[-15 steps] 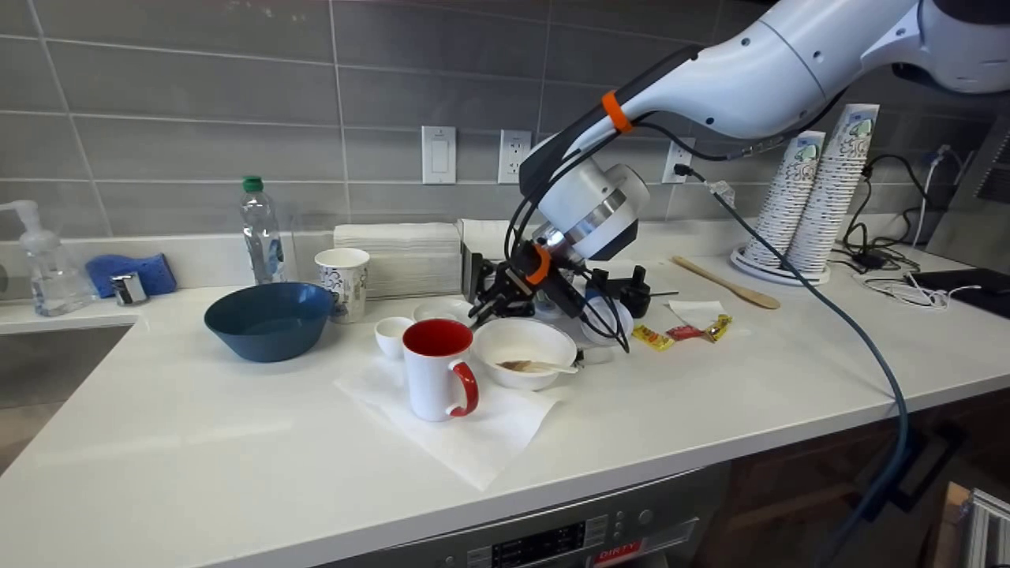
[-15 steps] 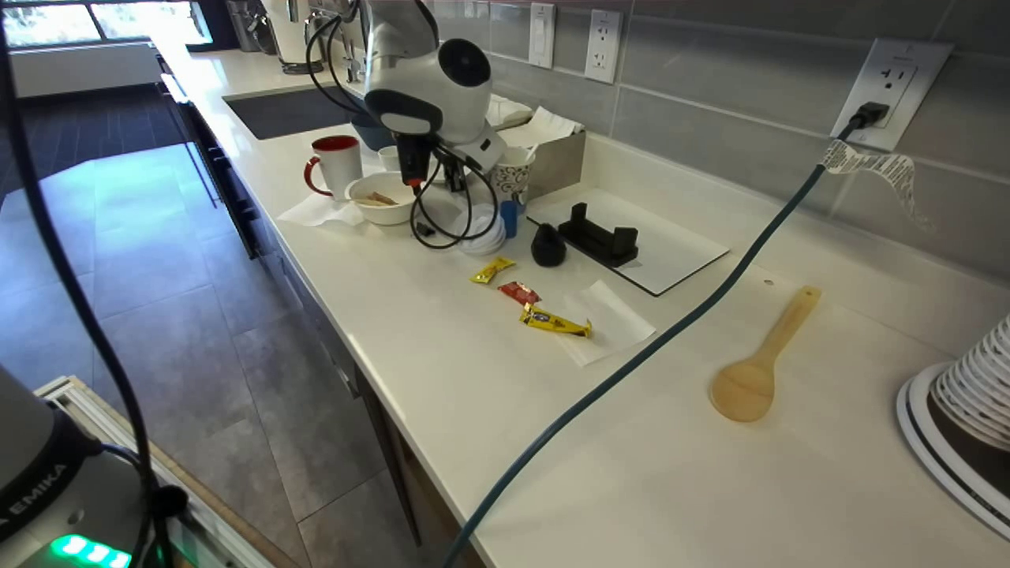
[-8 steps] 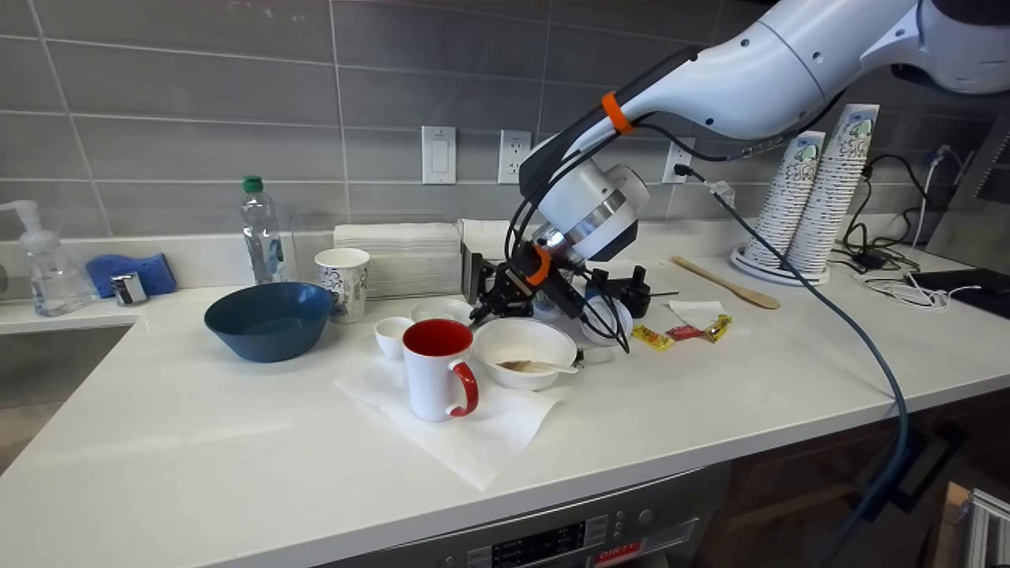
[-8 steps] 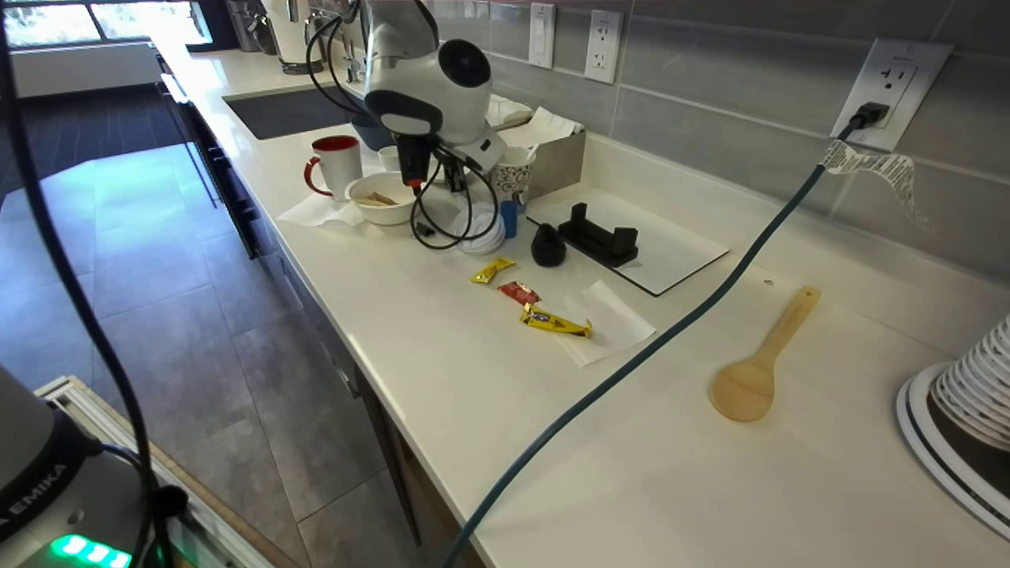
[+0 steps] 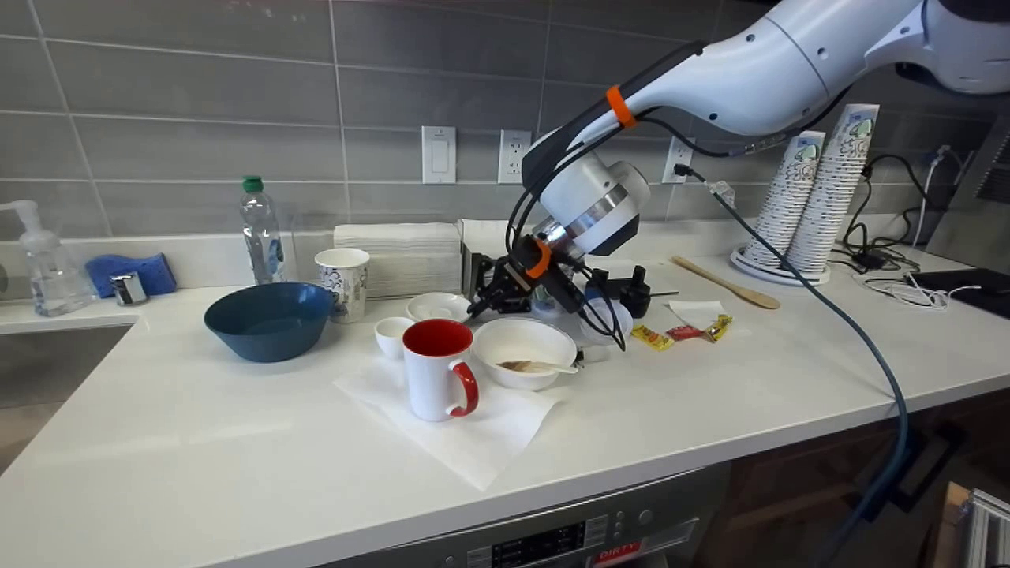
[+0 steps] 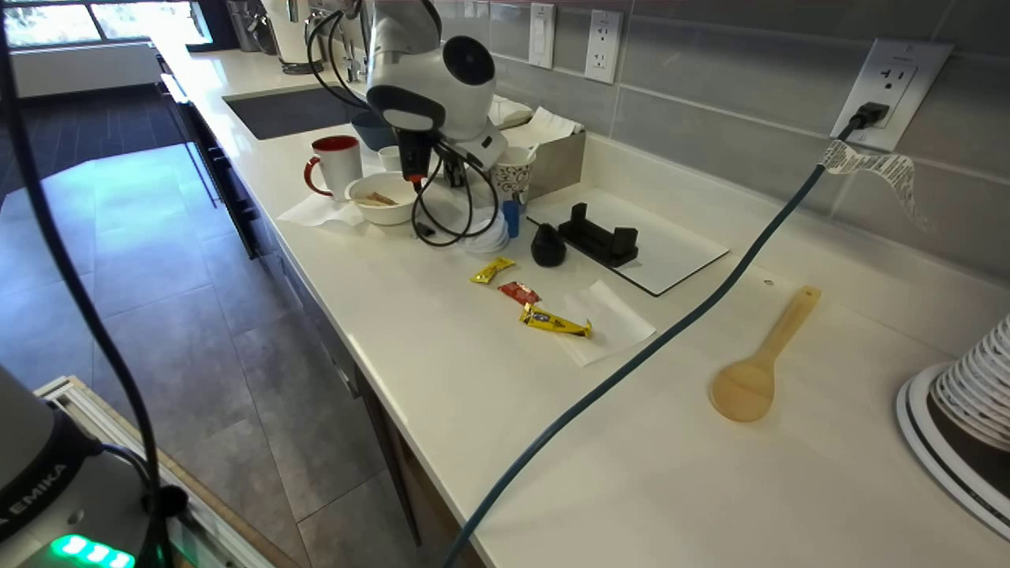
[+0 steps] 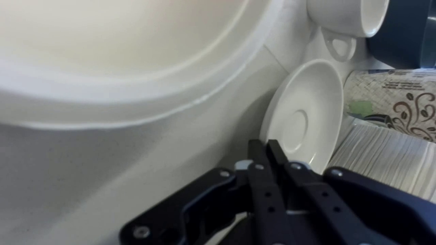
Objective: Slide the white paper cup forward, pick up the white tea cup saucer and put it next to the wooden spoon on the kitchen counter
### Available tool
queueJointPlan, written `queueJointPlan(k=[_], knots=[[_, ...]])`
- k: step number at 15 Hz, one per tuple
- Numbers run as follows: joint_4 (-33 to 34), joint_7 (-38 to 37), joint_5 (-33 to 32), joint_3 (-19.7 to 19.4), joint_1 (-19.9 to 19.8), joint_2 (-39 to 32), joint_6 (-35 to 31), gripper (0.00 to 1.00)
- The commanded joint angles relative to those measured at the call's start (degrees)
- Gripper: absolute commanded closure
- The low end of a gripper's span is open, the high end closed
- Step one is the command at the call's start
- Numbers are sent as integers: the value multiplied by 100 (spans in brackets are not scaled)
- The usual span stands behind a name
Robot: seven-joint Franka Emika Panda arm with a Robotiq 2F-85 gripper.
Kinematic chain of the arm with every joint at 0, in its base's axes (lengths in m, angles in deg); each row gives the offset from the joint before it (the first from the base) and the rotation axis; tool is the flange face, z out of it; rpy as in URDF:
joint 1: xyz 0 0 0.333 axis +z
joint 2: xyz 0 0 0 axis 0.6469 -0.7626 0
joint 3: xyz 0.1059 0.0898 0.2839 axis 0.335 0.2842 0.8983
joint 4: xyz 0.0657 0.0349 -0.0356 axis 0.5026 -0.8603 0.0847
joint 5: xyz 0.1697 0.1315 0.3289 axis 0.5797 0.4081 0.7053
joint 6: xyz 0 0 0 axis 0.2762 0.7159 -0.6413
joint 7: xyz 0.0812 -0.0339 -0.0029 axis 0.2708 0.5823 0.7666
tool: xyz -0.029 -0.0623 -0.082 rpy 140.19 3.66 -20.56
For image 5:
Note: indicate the black plastic holder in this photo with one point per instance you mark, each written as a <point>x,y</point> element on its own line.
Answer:
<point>633,284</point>

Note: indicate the short paper cup stack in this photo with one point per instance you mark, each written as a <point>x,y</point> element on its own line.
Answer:
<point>790,194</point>

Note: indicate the clear plastic wall hook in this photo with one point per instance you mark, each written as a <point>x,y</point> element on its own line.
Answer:
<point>721,194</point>

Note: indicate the dark blue bowl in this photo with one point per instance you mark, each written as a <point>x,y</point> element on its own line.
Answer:
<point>269,318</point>

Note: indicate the white wall outlet with plug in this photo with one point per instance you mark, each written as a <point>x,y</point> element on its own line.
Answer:
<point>678,151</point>

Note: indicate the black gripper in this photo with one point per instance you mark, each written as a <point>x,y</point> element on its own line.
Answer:
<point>533,282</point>

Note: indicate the white paper napkin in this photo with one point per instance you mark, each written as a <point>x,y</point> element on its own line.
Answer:
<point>462,452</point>

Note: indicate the wooden spoon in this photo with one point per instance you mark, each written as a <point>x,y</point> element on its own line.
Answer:
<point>729,282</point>

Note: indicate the small metal object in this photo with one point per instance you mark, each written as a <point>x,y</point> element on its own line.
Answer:
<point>127,289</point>

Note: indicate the white metal cart frame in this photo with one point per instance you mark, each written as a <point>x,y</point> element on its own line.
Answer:
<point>993,525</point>

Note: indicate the steel dishwasher front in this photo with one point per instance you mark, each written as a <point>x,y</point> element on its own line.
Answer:
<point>549,540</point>

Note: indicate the black power plug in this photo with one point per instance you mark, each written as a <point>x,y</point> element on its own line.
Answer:
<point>685,172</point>

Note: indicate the small yellow packet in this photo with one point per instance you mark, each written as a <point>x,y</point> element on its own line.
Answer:
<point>653,334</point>

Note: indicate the white wall switch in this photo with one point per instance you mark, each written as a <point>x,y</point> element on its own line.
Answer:
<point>439,155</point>

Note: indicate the black power adapter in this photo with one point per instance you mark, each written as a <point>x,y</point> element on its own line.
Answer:
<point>873,260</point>

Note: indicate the clear water bottle green cap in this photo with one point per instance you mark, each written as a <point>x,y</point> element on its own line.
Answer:
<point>260,242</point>

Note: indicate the white mug red inside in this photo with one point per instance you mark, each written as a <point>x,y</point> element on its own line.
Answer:
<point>433,378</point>

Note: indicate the clear soap dispenser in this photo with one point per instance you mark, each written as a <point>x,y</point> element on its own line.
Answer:
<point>51,277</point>

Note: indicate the clear plastic wrapper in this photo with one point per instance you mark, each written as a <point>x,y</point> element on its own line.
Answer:
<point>697,309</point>

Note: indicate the red packet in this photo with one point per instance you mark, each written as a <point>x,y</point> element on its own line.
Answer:
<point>682,331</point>

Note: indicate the black flat device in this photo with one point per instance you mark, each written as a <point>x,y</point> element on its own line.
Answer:
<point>975,289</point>

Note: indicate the grey metal stand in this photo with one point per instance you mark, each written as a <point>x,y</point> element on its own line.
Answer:
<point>975,167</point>

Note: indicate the blue sponge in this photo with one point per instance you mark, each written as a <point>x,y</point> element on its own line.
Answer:
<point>153,270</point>

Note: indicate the long yellow packet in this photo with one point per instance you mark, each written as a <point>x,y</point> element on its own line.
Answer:
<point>718,328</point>

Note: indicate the dark counter cabinet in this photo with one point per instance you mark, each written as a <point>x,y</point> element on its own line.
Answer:
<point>800,474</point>

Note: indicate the small white tea cup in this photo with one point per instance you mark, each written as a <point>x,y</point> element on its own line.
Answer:
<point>393,334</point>

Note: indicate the white napkins stack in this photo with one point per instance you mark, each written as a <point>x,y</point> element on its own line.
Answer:
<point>487,234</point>

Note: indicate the white ceramic bowl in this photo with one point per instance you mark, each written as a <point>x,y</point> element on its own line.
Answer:
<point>508,334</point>

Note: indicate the white plate dark rim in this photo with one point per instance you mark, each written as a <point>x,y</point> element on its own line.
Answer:
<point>777,276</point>

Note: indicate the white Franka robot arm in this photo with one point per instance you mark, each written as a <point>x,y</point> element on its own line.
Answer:
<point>800,65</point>

